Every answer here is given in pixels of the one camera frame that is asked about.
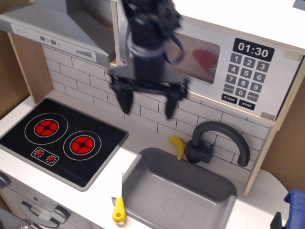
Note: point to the black clamp part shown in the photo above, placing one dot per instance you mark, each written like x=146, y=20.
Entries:
x=276, y=223

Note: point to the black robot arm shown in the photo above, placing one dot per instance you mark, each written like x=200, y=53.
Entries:
x=148, y=49

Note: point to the wooden microwave cabinet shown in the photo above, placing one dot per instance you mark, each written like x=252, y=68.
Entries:
x=269, y=143

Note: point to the yellow toy banana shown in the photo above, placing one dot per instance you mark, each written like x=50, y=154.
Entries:
x=178, y=143

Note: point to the grey oven knob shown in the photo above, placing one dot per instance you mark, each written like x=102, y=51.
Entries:
x=4, y=180

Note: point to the black toy stove top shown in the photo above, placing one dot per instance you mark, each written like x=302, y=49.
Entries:
x=64, y=143

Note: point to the grey plastic sink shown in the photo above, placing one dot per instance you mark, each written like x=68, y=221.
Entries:
x=165, y=193

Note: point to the white toy microwave door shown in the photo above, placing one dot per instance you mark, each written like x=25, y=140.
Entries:
x=263, y=16

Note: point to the dark grey faucet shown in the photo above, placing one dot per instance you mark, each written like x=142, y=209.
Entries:
x=204, y=140

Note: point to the red toy pepper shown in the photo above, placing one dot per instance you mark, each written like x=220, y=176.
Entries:
x=207, y=60

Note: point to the blue plastic object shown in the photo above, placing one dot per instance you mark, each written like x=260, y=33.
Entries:
x=296, y=200

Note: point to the yellow handled toy knife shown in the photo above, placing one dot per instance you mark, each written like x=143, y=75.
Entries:
x=119, y=212

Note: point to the grey range hood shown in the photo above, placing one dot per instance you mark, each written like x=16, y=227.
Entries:
x=63, y=25

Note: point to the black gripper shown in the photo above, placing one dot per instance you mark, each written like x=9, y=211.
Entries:
x=149, y=75

